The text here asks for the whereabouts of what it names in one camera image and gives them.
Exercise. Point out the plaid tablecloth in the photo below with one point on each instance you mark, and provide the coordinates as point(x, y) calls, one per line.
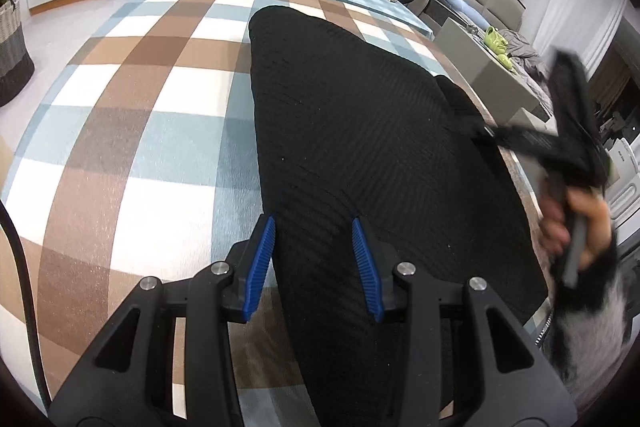
point(125, 132)

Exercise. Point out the person's right hand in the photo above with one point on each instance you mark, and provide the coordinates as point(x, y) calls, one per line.
point(597, 217)

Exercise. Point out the teal plaid small table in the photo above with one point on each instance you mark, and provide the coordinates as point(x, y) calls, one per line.
point(370, 2)

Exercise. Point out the white curtain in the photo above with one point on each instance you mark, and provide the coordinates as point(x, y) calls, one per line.
point(575, 7)

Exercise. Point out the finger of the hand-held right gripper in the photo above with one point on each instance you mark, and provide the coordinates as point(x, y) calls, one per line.
point(570, 97)
point(520, 141)

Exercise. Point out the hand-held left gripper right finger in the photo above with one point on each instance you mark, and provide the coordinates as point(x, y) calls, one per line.
point(367, 267)

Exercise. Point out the grey bed blanket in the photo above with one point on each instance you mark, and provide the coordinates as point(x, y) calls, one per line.
point(530, 62)

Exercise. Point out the blue pillow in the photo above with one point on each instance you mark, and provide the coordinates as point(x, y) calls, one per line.
point(457, 4)

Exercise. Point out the person's right forearm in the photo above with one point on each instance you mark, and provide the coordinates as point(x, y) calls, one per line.
point(595, 337)

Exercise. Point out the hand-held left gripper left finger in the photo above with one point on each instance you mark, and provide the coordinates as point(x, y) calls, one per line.
point(260, 267)

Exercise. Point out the green toy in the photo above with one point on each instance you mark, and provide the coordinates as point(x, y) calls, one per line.
point(497, 44)

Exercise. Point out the black knit sweater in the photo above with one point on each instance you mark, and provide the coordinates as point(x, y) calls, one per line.
point(350, 132)

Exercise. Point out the woven laundry basket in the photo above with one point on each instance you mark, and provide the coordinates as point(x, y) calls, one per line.
point(12, 52)

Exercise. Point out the grey nightstand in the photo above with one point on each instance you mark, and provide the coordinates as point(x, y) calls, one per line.
point(485, 72)

